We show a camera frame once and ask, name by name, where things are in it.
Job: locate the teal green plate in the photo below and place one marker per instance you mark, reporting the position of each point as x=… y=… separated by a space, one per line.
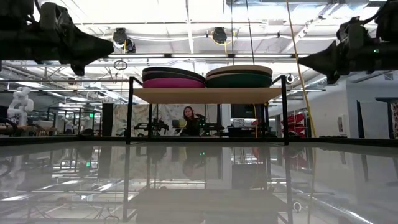
x=239 y=81

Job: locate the long ceiling light bar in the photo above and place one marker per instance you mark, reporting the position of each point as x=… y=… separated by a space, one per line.
x=199 y=56

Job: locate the white robot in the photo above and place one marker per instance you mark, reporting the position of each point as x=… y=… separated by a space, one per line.
x=20 y=105

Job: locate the purple plate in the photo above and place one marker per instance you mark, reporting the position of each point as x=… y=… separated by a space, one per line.
x=171 y=83

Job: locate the cream plate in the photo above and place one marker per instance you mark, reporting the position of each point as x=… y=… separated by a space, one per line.
x=239 y=68

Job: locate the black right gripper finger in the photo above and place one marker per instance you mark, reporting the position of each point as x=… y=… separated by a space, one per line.
x=323 y=60

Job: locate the blue-teal plate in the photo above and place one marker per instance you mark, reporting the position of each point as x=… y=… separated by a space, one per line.
x=168 y=69

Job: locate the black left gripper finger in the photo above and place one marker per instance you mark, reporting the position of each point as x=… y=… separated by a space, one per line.
x=87 y=46

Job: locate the dark grey plate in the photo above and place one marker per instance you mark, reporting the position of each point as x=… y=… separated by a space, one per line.
x=161 y=75

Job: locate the person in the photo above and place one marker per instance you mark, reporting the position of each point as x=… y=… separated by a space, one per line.
x=189 y=119

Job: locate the wooden shelf with black frame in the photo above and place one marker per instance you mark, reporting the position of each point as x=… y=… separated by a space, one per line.
x=205 y=95

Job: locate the red and white object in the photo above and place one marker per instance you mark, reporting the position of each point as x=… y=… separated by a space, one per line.
x=295 y=124

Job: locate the black monitor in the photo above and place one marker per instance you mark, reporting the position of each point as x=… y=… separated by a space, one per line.
x=245 y=111

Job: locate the black column speaker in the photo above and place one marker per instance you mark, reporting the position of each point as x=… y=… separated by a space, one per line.
x=107 y=119

